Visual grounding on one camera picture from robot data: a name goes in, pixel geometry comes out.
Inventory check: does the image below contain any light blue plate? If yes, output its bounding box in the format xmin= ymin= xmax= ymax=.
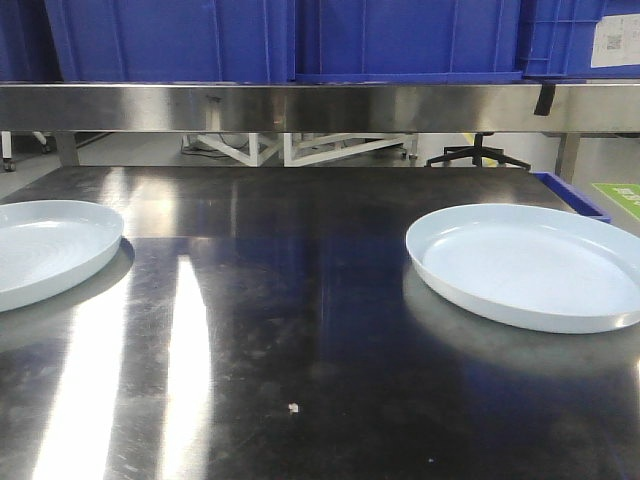
xmin=405 ymin=203 xmax=639 ymax=334
xmin=1 ymin=200 xmax=124 ymax=312

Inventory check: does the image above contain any stainless steel upper shelf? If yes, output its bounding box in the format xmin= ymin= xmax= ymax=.
xmin=1 ymin=80 xmax=639 ymax=171

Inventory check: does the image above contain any black office chair base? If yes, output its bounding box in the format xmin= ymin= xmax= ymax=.
xmin=426 ymin=132 xmax=531 ymax=171

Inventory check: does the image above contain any middle blue plastic crate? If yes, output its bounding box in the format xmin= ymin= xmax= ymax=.
xmin=295 ymin=1 xmax=522 ymax=84

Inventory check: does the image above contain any blue plastic crate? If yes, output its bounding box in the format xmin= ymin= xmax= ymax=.
xmin=45 ymin=1 xmax=295 ymax=84
xmin=295 ymin=1 xmax=522 ymax=84

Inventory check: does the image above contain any black tape strip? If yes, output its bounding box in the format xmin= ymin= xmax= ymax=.
xmin=534 ymin=83 xmax=556 ymax=117

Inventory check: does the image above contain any blue bin beside table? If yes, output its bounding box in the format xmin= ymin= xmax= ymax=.
xmin=533 ymin=172 xmax=612 ymax=224

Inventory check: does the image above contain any left blue plastic crate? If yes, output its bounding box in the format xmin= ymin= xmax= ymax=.
xmin=45 ymin=1 xmax=295 ymax=84

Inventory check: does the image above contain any right blue labelled crate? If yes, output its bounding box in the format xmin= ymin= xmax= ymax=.
xmin=517 ymin=1 xmax=639 ymax=80

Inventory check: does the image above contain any white cart leg with caster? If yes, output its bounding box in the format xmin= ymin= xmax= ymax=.
xmin=1 ymin=131 xmax=52 ymax=172

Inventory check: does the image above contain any far left blue crate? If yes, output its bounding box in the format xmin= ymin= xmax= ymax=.
xmin=1 ymin=0 xmax=62 ymax=83

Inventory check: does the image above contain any white paper label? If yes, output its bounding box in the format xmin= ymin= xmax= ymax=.
xmin=591 ymin=14 xmax=639 ymax=68

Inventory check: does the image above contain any white metal frame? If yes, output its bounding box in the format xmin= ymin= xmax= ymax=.
xmin=181 ymin=133 xmax=419 ymax=167

